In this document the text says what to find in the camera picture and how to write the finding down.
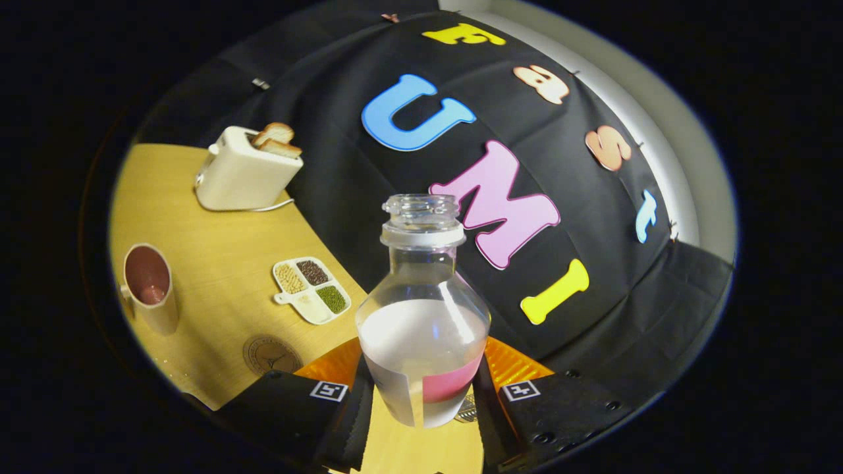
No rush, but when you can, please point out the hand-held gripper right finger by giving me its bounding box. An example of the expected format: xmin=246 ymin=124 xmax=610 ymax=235
xmin=472 ymin=336 xmax=634 ymax=471

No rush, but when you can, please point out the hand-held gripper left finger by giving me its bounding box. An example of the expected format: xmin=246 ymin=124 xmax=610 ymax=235
xmin=221 ymin=338 xmax=377 ymax=471

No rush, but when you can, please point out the round wooden coaster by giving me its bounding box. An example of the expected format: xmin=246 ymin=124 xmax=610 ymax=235
xmin=242 ymin=334 xmax=304 ymax=377

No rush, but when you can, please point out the clear juice bottle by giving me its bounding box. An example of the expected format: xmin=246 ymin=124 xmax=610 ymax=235
xmin=355 ymin=194 xmax=492 ymax=429

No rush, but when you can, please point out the white cup with brown inside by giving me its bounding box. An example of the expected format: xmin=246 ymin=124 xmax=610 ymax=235
xmin=119 ymin=243 xmax=180 ymax=336

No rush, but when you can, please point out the white divided grain tray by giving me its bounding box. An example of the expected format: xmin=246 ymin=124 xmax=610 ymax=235
xmin=272 ymin=257 xmax=352 ymax=325

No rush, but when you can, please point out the wooden table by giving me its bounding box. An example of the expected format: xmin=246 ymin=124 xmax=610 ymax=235
xmin=109 ymin=144 xmax=485 ymax=474

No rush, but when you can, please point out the cream toaster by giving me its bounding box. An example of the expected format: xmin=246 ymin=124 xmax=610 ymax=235
xmin=194 ymin=125 xmax=305 ymax=213

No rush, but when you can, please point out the toast slice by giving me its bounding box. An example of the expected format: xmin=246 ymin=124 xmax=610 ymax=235
xmin=250 ymin=122 xmax=295 ymax=147
xmin=258 ymin=138 xmax=303 ymax=159

